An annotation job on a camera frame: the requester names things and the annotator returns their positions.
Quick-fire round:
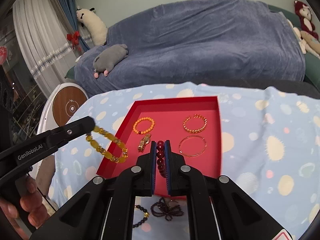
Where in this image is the dark red large-bead bracelet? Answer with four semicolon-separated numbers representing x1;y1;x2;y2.
156;140;168;179

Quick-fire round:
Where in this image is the yellow amber chunk bracelet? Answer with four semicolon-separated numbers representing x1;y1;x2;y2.
85;125;129;164

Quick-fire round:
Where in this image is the dark garnet bead strand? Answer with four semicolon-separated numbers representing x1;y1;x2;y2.
150;197;184;222

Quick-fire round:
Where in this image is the black bead gold-charm bracelet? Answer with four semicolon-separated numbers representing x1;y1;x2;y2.
132;204;151;229

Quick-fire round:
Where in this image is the thin gold bangle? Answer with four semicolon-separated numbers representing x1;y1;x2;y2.
178;135;207;158

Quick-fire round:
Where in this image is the gold woven ring band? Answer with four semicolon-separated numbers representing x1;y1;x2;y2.
138;133;151;152

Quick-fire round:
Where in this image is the orange bead bracelet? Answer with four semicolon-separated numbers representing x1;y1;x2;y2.
132;116;156;136

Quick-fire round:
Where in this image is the gold chain-link cuff bangle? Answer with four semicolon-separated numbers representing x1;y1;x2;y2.
183;114;208;134

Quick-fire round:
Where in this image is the person's left hand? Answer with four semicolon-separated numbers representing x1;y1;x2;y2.
1;176;50;239

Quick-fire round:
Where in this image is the white round wooden-top device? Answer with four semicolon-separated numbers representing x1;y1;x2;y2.
37;82;88;134

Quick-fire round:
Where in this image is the red shallow box tray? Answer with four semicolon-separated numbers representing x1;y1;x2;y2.
97;96;222;179

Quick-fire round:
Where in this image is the grey plush mouse toy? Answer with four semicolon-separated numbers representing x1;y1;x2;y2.
93;44;129;79

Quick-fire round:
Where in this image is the white sheer curtain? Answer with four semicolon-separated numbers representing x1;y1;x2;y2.
12;0;82;97

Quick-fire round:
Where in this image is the light blue dotted tablecloth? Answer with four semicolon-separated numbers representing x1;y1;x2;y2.
48;82;319;239

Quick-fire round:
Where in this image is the red ribbon bow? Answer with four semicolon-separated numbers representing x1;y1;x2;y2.
67;31;81;51

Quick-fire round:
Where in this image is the white plush cow pillow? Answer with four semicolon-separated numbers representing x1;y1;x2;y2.
76;8;108;46

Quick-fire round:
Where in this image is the blue-grey bed blanket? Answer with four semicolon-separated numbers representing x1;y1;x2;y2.
74;0;305;96

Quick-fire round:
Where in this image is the blue curtain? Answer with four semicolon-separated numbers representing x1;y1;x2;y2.
57;0;89;53

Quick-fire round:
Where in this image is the green sofa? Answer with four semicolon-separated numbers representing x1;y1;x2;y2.
267;5;319;90

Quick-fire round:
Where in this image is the beige round plush toy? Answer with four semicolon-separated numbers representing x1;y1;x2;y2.
300;30;320;54

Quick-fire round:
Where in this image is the red monkey plush toy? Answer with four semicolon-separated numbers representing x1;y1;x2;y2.
294;0;319;39

